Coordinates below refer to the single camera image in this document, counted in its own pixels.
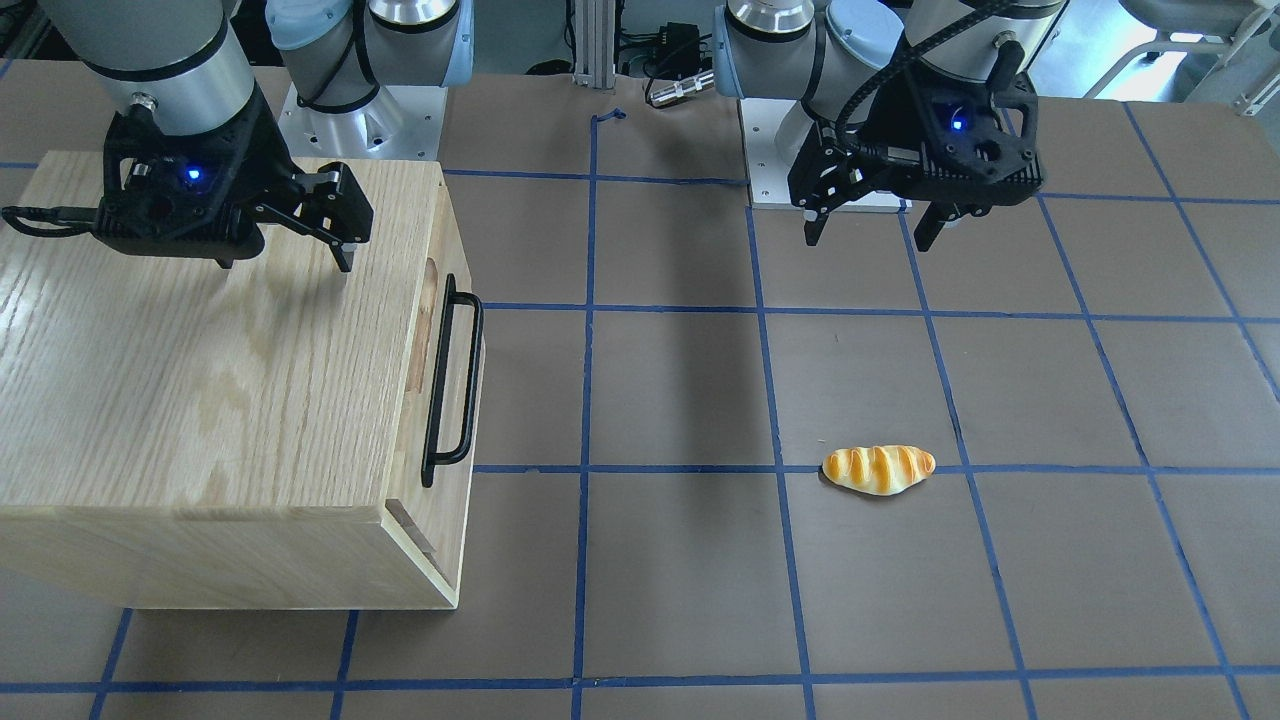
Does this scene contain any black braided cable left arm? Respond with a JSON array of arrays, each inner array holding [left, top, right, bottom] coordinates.
[[833, 0, 1021, 141]]

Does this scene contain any toy bread roll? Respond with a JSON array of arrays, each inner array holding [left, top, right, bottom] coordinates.
[[820, 445, 937, 497]]

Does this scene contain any wooden drawer black handle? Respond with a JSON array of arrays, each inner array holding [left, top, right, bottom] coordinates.
[[404, 258, 486, 562]]

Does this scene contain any black power adapter box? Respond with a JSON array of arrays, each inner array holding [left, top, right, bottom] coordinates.
[[640, 22, 705, 79]]

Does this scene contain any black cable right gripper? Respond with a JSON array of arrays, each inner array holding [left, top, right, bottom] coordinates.
[[0, 204, 101, 240]]

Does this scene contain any aluminium profile post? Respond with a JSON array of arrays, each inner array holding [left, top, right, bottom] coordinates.
[[570, 0, 620, 94]]

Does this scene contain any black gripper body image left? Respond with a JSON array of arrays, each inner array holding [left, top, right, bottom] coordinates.
[[90, 97, 305, 261]]

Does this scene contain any light wooden drawer cabinet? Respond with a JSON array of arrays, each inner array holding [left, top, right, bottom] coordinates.
[[1, 160, 472, 610]]

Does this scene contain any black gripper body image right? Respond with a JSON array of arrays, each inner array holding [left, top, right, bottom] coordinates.
[[787, 68, 1044, 213]]

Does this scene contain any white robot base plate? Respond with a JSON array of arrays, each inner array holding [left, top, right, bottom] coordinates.
[[278, 86, 451, 161], [739, 97, 913, 214]]

